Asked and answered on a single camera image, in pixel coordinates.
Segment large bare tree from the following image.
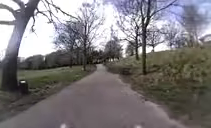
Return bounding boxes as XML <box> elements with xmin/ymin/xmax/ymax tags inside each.
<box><xmin>0</xmin><ymin>0</ymin><xmax>77</xmax><ymax>93</ymax></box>

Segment dark evergreen trees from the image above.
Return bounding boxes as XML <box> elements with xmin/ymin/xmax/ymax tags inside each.
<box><xmin>90</xmin><ymin>34</ymin><xmax>124</xmax><ymax>64</ymax></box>

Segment small dark bench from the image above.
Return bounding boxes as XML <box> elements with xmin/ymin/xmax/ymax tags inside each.
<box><xmin>121</xmin><ymin>67</ymin><xmax>133</xmax><ymax>76</ymax></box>

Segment grey asphalt path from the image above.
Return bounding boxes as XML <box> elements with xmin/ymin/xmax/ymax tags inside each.
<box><xmin>0</xmin><ymin>63</ymin><xmax>191</xmax><ymax>128</ymax></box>

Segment building on slope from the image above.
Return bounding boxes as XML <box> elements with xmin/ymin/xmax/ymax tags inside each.
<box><xmin>199</xmin><ymin>32</ymin><xmax>211</xmax><ymax>46</ymax></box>

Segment tall bare tree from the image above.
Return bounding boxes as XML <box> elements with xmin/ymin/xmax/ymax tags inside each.
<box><xmin>126</xmin><ymin>0</ymin><xmax>179</xmax><ymax>76</ymax></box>

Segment dark litter bin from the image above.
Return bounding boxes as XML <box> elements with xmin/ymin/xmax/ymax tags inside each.
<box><xmin>18</xmin><ymin>79</ymin><xmax>30</xmax><ymax>95</ymax></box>

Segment row of buildings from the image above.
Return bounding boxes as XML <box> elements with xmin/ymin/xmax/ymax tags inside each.
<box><xmin>17</xmin><ymin>49</ymin><xmax>84</xmax><ymax>70</ymax></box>

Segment slender bare tree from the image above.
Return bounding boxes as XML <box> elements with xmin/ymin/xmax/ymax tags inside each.
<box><xmin>54</xmin><ymin>3</ymin><xmax>106</xmax><ymax>72</ymax></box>

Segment row of bare trees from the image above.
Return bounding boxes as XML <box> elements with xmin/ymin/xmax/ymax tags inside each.
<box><xmin>146</xmin><ymin>4</ymin><xmax>207</xmax><ymax>52</ymax></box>

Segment grassy slope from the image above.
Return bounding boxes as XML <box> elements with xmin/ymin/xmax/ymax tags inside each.
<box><xmin>104</xmin><ymin>44</ymin><xmax>211</xmax><ymax>128</ymax></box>

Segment grass field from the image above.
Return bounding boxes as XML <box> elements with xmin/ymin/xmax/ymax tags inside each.
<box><xmin>0</xmin><ymin>64</ymin><xmax>98</xmax><ymax>124</ymax></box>

